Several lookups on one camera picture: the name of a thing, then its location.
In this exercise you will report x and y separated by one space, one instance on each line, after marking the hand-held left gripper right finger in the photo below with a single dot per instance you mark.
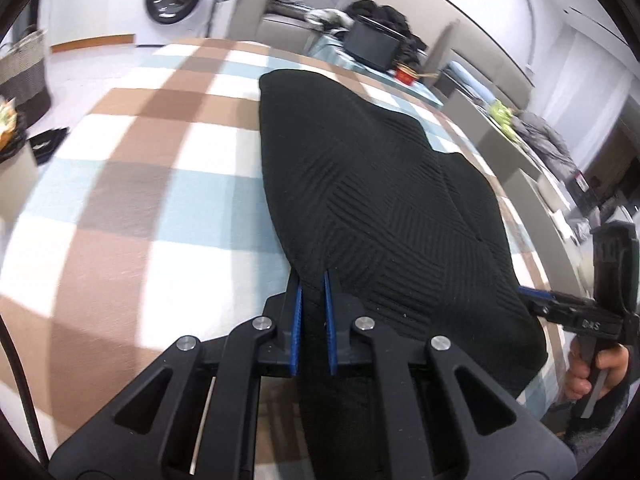
330 335

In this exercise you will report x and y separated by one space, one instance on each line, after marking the side table with checked cloth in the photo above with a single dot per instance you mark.
425 90

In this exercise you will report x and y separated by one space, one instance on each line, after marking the grey upholstered bench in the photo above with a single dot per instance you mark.
545 220

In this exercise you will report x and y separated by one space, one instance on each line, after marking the black knit sweater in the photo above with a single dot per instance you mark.
375 200

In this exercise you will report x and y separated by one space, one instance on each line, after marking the white kitchen base cabinet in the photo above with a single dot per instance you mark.
90 5

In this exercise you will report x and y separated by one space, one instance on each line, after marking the blue pillow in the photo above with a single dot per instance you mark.
462 75

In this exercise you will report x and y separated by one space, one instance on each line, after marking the checked brown blue blanket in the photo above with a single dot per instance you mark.
125 210

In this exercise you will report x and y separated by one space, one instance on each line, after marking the grey sofa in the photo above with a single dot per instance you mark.
280 25

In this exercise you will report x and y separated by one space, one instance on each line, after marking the red bowl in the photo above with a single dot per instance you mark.
406 74

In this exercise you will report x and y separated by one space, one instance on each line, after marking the pile of black clothes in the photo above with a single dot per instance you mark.
385 15

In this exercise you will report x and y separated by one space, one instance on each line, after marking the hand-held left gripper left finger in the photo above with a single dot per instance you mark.
297 335

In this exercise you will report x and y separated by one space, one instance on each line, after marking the grey coat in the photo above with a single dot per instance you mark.
547 145

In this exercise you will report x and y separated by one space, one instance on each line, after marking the woven grey basket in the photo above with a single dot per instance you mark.
22 70

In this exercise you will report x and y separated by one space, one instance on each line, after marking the white washing machine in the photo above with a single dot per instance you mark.
180 0

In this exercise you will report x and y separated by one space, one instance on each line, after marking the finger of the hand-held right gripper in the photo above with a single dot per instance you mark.
534 294

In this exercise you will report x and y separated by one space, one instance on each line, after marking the person's right forearm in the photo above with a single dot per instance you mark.
600 425

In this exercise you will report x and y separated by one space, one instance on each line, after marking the person's right hand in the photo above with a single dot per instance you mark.
612 362

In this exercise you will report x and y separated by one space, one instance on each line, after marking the yellow toys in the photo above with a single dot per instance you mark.
9 125

